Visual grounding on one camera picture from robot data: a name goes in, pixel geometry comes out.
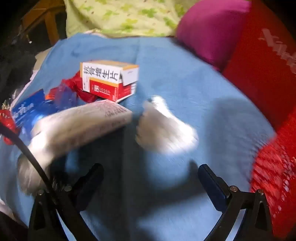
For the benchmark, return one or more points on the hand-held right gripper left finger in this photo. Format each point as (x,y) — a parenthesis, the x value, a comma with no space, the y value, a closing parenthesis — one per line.
(92,179)

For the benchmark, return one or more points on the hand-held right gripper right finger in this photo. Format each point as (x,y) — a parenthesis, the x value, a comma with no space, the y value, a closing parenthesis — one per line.
(211,185)

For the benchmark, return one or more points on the white printed long box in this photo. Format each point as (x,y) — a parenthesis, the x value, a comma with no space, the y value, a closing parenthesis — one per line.
(81,125)

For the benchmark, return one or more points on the red plastic mesh basket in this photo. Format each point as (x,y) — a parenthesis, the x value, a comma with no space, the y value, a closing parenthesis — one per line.
(277,173)

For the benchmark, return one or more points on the light blue knotted sock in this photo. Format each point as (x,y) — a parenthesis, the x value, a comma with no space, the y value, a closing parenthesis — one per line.
(166,129)

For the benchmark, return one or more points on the red ribbon cloth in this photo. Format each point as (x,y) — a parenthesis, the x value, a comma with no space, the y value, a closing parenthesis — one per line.
(86,95)

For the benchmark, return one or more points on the white and red medicine box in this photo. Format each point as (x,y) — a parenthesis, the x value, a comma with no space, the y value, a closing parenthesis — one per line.
(104,76)

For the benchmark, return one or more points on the blue printed packet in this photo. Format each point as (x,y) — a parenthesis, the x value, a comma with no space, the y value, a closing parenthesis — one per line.
(27,111)

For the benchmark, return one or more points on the red foil wrapper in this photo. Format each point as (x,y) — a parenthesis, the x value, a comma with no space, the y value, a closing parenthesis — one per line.
(8,122)

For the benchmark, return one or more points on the blue towel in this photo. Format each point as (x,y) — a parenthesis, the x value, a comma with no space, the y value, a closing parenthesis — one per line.
(173,69)

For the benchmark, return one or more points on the red printed bag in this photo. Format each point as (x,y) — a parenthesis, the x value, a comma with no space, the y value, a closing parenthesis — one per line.
(254,69)

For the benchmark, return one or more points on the pale pink sheet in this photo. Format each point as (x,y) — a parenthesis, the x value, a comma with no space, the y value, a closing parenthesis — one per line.
(41,56)

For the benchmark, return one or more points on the dark cloth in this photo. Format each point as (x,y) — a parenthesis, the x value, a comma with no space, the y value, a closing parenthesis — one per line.
(13,69)

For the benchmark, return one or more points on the magenta pillow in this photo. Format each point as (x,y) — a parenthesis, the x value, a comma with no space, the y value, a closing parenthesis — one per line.
(208,34)

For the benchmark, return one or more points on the orange wooden furniture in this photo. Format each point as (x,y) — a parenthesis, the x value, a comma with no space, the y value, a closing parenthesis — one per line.
(49,25)

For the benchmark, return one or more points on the green floral quilt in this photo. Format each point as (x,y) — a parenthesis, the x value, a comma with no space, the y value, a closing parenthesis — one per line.
(127,18)

